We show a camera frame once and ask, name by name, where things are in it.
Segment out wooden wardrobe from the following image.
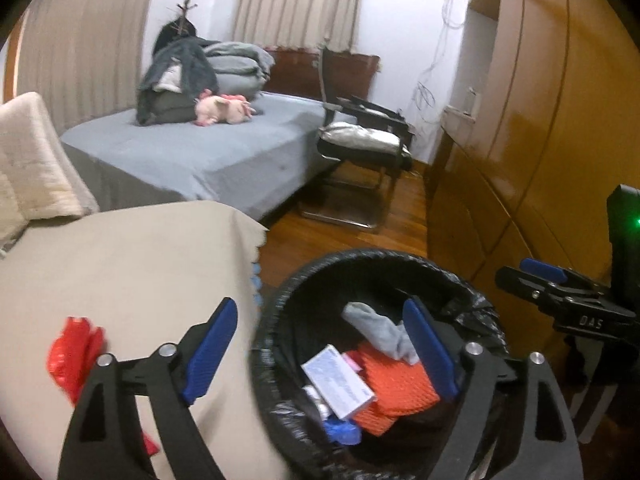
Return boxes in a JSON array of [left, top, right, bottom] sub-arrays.
[[425, 0, 640, 361]]

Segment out black trash bin with liner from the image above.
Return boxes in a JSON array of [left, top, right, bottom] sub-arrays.
[[250, 249, 516, 480]]

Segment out grey cloth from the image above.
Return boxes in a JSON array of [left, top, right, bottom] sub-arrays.
[[342, 302, 421, 365]]

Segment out white hanging cables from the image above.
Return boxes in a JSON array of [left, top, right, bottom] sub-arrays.
[[412, 0, 468, 123]]

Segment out beige quilt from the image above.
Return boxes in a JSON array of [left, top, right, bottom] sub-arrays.
[[0, 91, 100, 256]]

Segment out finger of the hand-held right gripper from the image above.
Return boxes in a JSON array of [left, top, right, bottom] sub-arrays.
[[495, 266, 559, 314], [520, 258, 609, 299]]

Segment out grey seat cushion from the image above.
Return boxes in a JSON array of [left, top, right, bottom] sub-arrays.
[[320, 121, 406, 153]]

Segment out dark hanging coat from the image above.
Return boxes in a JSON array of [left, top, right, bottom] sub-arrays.
[[154, 22, 198, 53]]

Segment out beige striped curtain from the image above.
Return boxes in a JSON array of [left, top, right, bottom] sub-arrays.
[[232, 0, 368, 53], [15, 0, 161, 133]]

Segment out grey folded duvets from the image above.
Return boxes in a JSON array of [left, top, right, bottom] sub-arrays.
[[202, 41, 276, 101]]

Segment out bed with grey sheet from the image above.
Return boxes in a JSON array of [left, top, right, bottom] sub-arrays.
[[60, 91, 333, 221]]

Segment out black metal chair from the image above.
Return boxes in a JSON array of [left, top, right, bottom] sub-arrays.
[[300, 47, 416, 233]]

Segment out orange foam net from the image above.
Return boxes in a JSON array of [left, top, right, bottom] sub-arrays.
[[350, 342, 442, 436]]

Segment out white plastic wrapper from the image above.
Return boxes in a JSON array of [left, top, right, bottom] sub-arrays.
[[304, 386, 335, 422]]

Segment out dark grey fleece blanket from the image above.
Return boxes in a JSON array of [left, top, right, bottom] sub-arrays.
[[136, 39, 218, 126]]

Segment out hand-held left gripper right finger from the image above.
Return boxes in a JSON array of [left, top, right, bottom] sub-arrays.
[[402, 297, 586, 480]]

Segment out blue plastic bag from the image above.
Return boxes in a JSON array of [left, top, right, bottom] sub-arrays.
[[322, 417, 362, 447]]

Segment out pink plush toy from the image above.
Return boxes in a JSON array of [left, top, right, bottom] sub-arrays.
[[194, 89, 257, 127]]

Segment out white blue cardboard box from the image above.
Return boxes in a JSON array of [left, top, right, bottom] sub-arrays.
[[301, 345, 377, 420]]

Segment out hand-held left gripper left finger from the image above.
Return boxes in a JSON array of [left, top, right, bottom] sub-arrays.
[[57, 297, 238, 480]]

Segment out wooden coat rack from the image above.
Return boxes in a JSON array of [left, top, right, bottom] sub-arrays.
[[175, 0, 198, 38]]

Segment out dark wooden headboard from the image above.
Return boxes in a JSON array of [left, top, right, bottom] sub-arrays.
[[265, 46, 381, 103]]

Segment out red plastic bag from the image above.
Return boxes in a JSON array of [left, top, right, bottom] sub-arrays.
[[45, 316, 160, 456]]

